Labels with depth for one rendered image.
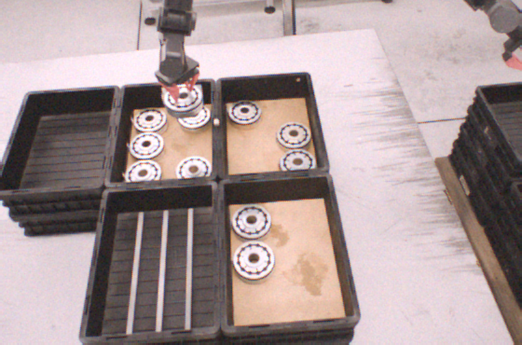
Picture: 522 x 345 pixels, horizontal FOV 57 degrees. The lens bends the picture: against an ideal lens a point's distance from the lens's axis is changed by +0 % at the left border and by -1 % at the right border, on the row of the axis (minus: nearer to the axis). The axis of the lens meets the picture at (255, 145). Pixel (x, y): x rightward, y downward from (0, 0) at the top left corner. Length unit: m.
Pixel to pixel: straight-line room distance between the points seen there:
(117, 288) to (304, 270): 0.46
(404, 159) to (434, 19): 2.00
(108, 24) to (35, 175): 2.12
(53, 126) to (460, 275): 1.30
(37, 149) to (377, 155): 1.08
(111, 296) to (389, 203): 0.84
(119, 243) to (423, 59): 2.33
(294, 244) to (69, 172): 0.70
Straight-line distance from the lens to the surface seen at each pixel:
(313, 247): 1.27
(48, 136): 1.66
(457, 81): 3.08
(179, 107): 1.30
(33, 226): 1.55
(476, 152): 2.19
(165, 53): 1.12
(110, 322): 1.25
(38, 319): 1.47
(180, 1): 1.11
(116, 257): 1.32
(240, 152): 1.45
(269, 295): 1.22
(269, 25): 3.33
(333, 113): 1.75
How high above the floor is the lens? 1.95
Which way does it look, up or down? 50 degrees down
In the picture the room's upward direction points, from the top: 3 degrees counter-clockwise
